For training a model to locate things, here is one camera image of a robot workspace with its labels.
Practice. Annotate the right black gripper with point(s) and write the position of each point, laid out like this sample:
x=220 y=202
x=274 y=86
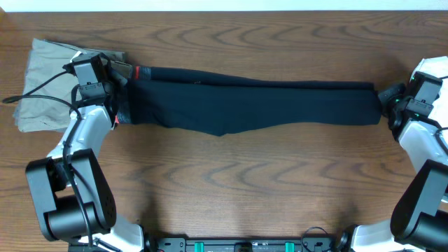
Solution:
x=385 y=94

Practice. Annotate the folded khaki trousers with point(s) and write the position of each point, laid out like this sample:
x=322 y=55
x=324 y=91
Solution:
x=46 y=60

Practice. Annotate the black leggings red waistband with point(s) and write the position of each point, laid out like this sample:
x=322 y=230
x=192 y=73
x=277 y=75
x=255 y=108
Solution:
x=219 y=104

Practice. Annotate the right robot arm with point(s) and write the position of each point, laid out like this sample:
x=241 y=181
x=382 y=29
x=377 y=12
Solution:
x=417 y=223

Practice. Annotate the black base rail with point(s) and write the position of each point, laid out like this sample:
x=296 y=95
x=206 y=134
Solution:
x=178 y=244

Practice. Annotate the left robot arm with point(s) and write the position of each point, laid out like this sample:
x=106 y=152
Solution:
x=72 y=199

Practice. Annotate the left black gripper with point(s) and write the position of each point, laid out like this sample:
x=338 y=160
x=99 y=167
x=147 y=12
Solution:
x=108 y=71

